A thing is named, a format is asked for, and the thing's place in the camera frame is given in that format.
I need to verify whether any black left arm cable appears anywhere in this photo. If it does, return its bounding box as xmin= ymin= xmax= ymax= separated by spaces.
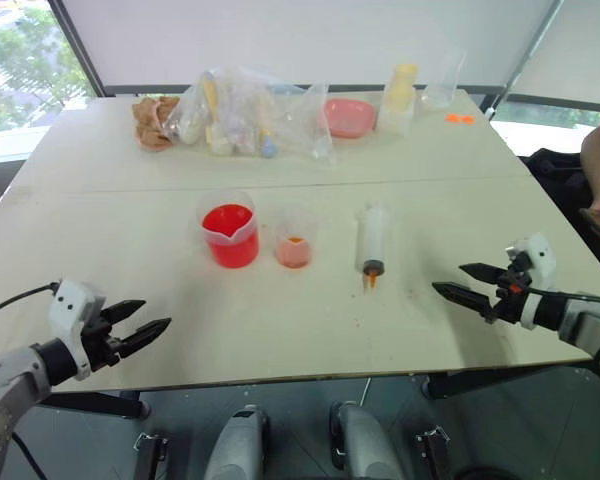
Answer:
xmin=0 ymin=281 xmax=62 ymax=326

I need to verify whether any small clear plastic bag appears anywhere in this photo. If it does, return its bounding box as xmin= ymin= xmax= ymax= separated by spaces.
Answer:
xmin=284 ymin=81 xmax=339 ymax=167

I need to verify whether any clear bottle with yellow cap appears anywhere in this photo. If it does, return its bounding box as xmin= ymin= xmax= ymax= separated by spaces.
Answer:
xmin=376 ymin=62 xmax=419 ymax=137

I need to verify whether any grey robot leg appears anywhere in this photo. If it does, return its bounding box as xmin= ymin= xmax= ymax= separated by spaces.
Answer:
xmin=203 ymin=403 xmax=272 ymax=480
xmin=328 ymin=399 xmax=407 ymax=480

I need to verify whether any grey right robot leg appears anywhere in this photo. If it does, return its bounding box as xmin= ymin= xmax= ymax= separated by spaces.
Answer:
xmin=328 ymin=399 xmax=407 ymax=480

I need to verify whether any small clear plastic cup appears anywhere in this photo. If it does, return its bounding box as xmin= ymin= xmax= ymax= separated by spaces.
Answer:
xmin=272 ymin=204 xmax=319 ymax=270

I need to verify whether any clear syringe with orange tip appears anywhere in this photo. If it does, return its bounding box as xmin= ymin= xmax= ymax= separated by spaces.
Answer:
xmin=354 ymin=201 xmax=389 ymax=293

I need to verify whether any large clear plastic bag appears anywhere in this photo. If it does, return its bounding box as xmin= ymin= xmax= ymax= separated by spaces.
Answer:
xmin=161 ymin=66 xmax=302 ymax=159

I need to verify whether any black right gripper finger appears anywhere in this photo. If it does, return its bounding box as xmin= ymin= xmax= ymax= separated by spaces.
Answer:
xmin=458 ymin=262 xmax=507 ymax=287
xmin=430 ymin=281 xmax=497 ymax=318

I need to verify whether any black table support bar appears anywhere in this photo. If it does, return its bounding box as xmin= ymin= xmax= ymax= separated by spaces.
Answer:
xmin=421 ymin=366 xmax=600 ymax=401
xmin=38 ymin=391 xmax=153 ymax=420

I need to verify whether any beaker with red liquid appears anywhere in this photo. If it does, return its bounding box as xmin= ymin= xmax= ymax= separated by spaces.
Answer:
xmin=195 ymin=190 xmax=261 ymax=270

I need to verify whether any brown crumpled cloth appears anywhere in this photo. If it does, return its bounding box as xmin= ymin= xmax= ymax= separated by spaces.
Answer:
xmin=131 ymin=95 xmax=182 ymax=152

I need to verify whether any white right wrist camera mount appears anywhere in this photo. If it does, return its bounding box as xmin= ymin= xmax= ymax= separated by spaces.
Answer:
xmin=503 ymin=232 xmax=557 ymax=331

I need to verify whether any black metal latch clamp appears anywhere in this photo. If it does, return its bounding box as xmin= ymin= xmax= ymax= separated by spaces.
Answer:
xmin=414 ymin=426 xmax=452 ymax=480
xmin=133 ymin=431 xmax=170 ymax=480

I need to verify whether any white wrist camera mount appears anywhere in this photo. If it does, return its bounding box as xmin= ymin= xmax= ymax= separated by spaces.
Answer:
xmin=47 ymin=279 xmax=107 ymax=381
xmin=503 ymin=232 xmax=557 ymax=331

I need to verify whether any clear empty beaker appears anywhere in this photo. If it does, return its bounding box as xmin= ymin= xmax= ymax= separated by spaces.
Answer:
xmin=420 ymin=48 xmax=468 ymax=111

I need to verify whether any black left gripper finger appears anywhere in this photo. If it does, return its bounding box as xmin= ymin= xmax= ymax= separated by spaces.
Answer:
xmin=115 ymin=317 xmax=173 ymax=359
xmin=101 ymin=299 xmax=148 ymax=327

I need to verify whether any grey left robot leg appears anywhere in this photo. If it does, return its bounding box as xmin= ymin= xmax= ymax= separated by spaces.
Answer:
xmin=203 ymin=403 xmax=272 ymax=480

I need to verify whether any pink plastic bowl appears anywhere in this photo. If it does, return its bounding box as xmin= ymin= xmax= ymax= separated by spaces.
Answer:
xmin=318 ymin=97 xmax=377 ymax=140

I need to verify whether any white small bottle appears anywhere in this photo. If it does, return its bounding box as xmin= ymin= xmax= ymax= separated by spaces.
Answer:
xmin=179 ymin=113 xmax=202 ymax=147

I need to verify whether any grey window frame post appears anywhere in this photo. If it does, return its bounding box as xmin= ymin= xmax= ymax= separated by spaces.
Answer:
xmin=483 ymin=0 xmax=567 ymax=120

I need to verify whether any black window frame post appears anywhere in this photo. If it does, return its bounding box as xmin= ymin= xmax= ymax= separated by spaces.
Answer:
xmin=46 ymin=0 xmax=107 ymax=99

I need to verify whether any yellow handled brush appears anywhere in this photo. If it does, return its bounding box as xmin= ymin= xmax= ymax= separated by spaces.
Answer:
xmin=201 ymin=71 xmax=222 ymax=124

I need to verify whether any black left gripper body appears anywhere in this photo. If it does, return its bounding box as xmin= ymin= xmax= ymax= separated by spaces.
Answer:
xmin=81 ymin=308 xmax=125 ymax=372

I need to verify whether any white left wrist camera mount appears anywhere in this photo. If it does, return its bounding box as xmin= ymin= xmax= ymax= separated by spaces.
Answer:
xmin=47 ymin=279 xmax=107 ymax=381

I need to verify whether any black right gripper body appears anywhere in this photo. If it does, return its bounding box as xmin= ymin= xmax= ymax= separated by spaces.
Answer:
xmin=484 ymin=251 xmax=532 ymax=326

